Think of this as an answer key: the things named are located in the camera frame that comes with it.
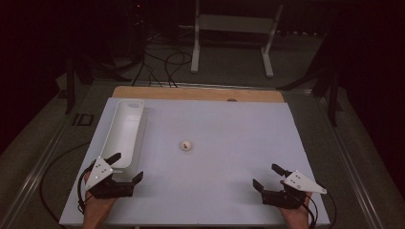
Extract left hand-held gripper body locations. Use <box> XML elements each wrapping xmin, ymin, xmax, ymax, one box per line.
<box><xmin>85</xmin><ymin>156</ymin><xmax>135</xmax><ymax>200</ymax></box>

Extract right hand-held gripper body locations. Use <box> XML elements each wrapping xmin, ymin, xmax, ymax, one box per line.
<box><xmin>261</xmin><ymin>170</ymin><xmax>328</xmax><ymax>210</ymax></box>

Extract white plastic bin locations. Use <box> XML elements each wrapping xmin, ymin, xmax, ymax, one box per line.
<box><xmin>98</xmin><ymin>98</ymin><xmax>146</xmax><ymax>183</ymax></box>

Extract person's right hand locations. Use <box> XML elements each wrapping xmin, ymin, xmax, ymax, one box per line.
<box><xmin>279</xmin><ymin>180</ymin><xmax>313</xmax><ymax>229</ymax></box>

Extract person's left hand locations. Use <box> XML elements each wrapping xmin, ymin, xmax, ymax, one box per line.
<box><xmin>82</xmin><ymin>171</ymin><xmax>118</xmax><ymax>229</ymax></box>

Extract white table mat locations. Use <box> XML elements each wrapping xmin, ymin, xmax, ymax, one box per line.
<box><xmin>58</xmin><ymin>96</ymin><xmax>331</xmax><ymax>227</ymax></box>

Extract black stand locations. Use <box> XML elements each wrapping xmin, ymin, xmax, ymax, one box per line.
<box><xmin>276</xmin><ymin>30</ymin><xmax>344</xmax><ymax>128</ymax></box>
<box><xmin>64</xmin><ymin>56</ymin><xmax>132</xmax><ymax>115</ymax></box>

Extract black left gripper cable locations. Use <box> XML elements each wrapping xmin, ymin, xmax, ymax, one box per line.
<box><xmin>76</xmin><ymin>163</ymin><xmax>96</xmax><ymax>215</ymax></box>

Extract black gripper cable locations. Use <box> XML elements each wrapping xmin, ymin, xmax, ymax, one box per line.
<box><xmin>76</xmin><ymin>163</ymin><xmax>96</xmax><ymax>215</ymax></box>
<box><xmin>302</xmin><ymin>180</ymin><xmax>337</xmax><ymax>229</ymax></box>

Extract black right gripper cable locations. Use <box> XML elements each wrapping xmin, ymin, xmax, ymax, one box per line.
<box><xmin>302</xmin><ymin>180</ymin><xmax>337</xmax><ymax>229</ymax></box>

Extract black floor bracket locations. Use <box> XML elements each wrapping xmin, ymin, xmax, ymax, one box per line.
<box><xmin>72</xmin><ymin>113</ymin><xmax>96</xmax><ymax>127</ymax></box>

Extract long black floor cable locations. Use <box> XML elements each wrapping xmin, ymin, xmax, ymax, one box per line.
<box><xmin>38</xmin><ymin>141</ymin><xmax>92</xmax><ymax>225</ymax></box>

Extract metal floor rail frame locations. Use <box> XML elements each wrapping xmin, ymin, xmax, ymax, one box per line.
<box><xmin>0</xmin><ymin>80</ymin><xmax>387</xmax><ymax>229</ymax></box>

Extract black floor cables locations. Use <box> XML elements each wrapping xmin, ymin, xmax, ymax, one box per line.
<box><xmin>131</xmin><ymin>39</ymin><xmax>194</xmax><ymax>89</ymax></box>

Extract white metal stand frame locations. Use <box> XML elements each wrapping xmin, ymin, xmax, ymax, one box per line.
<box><xmin>190</xmin><ymin>0</ymin><xmax>285</xmax><ymax>79</ymax></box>

